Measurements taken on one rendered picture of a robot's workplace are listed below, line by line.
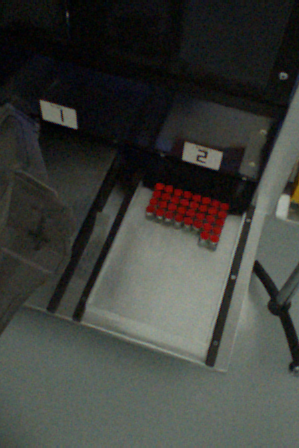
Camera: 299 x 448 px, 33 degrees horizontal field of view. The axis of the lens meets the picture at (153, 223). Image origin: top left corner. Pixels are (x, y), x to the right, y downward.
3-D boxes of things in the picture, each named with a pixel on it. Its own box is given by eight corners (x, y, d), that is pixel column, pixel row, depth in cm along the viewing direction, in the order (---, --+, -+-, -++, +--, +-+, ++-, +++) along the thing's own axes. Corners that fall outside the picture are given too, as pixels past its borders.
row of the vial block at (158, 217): (146, 214, 119) (147, 203, 115) (219, 238, 117) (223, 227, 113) (143, 222, 118) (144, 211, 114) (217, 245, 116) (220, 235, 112)
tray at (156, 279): (140, 187, 124) (141, 178, 121) (243, 219, 120) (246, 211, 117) (86, 310, 106) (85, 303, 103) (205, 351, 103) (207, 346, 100)
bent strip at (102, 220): (98, 225, 117) (97, 211, 112) (110, 229, 117) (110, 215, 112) (73, 277, 110) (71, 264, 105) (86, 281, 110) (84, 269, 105)
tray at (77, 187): (30, 118, 133) (28, 108, 130) (124, 145, 130) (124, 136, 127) (-35, 221, 116) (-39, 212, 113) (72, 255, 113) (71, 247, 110)
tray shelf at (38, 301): (14, 118, 136) (13, 113, 134) (270, 193, 127) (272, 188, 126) (-86, 270, 111) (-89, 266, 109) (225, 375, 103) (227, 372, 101)
